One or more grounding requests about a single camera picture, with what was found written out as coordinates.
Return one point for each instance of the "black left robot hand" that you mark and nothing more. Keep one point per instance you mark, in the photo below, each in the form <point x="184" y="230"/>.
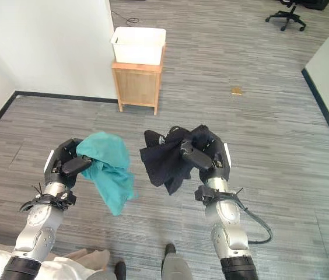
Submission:
<point x="65" y="163"/>

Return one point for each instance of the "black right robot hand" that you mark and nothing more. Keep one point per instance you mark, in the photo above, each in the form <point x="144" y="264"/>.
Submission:
<point x="211" y="157"/>

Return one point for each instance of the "black cloth garment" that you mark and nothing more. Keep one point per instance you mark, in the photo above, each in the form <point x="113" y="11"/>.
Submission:
<point x="167" y="157"/>

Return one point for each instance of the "teal cloth garment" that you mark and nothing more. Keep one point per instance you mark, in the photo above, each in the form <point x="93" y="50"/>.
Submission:
<point x="112" y="172"/>

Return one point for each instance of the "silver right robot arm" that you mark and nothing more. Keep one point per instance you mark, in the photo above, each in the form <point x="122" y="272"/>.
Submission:
<point x="228" y="227"/>

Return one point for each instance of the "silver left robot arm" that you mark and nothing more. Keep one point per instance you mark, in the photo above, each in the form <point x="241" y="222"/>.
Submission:
<point x="37" y="221"/>

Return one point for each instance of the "white plastic laundry basket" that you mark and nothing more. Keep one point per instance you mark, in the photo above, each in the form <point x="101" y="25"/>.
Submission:
<point x="138" y="45"/>

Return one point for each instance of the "small brown floor plate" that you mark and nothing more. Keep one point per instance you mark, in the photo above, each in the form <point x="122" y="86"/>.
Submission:
<point x="236" y="91"/>

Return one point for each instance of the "beige cloth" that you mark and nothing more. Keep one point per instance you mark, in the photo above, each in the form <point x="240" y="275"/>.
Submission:
<point x="90" y="258"/>

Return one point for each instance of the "wooden side table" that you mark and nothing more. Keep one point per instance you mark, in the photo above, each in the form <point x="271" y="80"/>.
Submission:
<point x="136" y="83"/>

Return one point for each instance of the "black office chair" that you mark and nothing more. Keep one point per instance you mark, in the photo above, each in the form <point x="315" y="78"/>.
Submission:
<point x="290" y="13"/>

